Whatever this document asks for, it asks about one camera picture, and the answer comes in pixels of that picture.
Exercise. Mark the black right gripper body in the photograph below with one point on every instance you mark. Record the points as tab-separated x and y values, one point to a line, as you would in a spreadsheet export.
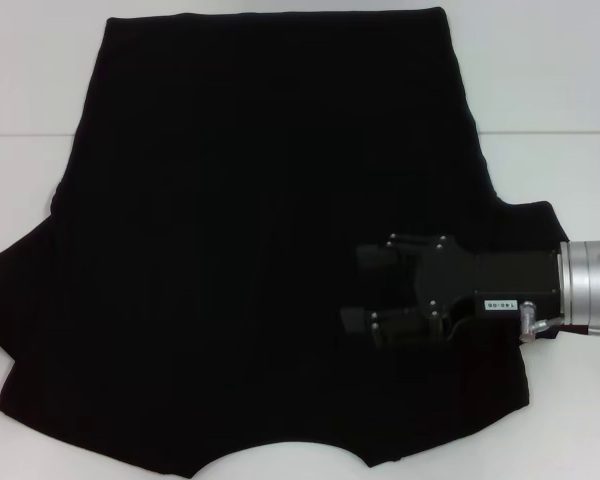
495	280

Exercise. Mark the black t-shirt with FREE print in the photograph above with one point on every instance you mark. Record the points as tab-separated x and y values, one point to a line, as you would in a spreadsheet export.
230	200

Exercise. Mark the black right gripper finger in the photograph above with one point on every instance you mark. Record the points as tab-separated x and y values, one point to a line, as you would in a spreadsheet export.
395	327
380	257

